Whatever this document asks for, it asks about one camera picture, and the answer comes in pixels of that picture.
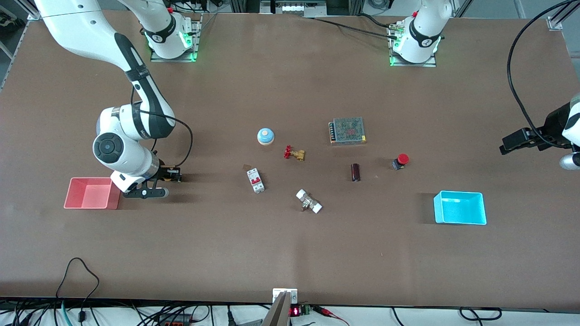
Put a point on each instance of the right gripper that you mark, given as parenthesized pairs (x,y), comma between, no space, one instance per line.
(164,174)

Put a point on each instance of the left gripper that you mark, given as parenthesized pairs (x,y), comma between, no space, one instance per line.
(553,127)

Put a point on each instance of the red push button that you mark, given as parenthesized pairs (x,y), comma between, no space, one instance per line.
(403,159)

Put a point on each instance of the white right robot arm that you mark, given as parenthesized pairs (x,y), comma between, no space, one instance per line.
(136,122)

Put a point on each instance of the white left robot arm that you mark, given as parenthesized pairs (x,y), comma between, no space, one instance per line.
(421,31)

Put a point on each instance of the pink plastic bin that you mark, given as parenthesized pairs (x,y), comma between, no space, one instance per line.
(90,194)

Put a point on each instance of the white circuit breaker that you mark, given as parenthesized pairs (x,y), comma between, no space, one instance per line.
(256,181)

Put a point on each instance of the blue plastic bin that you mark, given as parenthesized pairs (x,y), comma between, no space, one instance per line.
(460,210)

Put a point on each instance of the blue dome bell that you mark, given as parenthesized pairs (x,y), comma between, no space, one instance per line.
(265,136)

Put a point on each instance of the metal fitting white caps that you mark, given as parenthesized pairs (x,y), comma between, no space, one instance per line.
(308,201)

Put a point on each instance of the dark red cylinder capacitor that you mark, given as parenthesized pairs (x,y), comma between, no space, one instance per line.
(355,172)

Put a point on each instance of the metal mesh power supply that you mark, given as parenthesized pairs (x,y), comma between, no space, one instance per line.
(348,131)

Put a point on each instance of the grey metal bar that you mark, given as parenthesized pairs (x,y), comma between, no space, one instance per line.
(278,312)

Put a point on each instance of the red LED display module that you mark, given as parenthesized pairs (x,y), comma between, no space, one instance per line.
(294,311)

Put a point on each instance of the red clip lead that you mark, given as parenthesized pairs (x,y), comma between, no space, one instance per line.
(326,311)

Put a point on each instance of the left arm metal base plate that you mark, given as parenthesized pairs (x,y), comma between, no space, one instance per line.
(432,61)

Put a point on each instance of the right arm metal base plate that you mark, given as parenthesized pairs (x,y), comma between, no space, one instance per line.
(195,45)

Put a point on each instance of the white mounting bracket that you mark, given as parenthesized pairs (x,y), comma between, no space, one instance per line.
(277,294)

